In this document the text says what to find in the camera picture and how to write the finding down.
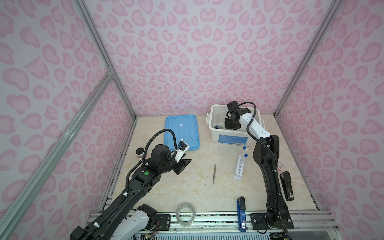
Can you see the blue plastic box lid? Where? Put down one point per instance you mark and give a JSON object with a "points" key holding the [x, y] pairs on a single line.
{"points": [[185, 128]]}

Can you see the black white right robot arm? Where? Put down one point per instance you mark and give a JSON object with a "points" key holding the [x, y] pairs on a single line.
{"points": [[266, 154]]}

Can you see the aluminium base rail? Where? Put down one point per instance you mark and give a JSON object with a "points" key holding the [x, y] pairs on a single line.
{"points": [[308, 225]]}

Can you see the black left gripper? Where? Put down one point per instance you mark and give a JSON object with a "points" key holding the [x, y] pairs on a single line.
{"points": [[181, 166]]}

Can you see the clear tape roll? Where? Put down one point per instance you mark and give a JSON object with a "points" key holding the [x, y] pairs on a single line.
{"points": [[185, 214]]}

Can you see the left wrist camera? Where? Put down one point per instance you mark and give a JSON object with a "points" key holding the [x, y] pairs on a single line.
{"points": [[181, 149]]}

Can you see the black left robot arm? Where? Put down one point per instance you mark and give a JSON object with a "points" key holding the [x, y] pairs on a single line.
{"points": [[113, 223]]}

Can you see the metal tweezers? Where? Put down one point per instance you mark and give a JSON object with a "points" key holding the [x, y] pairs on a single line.
{"points": [[214, 173]]}

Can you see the blue base small vial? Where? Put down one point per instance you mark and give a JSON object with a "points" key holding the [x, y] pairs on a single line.
{"points": [[217, 125]]}

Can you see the blue black stapler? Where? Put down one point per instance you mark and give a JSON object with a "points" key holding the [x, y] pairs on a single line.
{"points": [[241, 208]]}

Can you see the white plastic storage box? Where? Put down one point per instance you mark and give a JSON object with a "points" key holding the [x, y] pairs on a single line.
{"points": [[237, 132]]}

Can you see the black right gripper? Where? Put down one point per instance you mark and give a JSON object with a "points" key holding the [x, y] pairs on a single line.
{"points": [[227, 126]]}

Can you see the white test tube rack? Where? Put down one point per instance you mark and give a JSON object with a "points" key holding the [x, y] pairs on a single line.
{"points": [[239, 169]]}

